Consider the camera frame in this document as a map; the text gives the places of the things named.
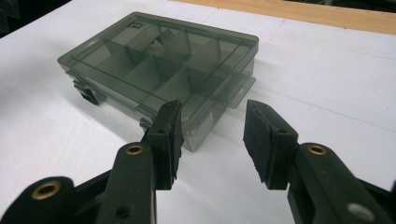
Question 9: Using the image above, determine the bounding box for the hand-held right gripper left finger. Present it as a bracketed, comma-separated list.
[104, 99, 185, 224]

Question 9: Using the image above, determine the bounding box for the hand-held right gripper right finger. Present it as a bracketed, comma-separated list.
[242, 99, 395, 224]

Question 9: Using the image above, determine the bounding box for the grey transparent compartment box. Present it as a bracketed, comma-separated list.
[57, 11, 260, 153]

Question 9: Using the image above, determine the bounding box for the white board sheet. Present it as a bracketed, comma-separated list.
[0, 0, 396, 224]

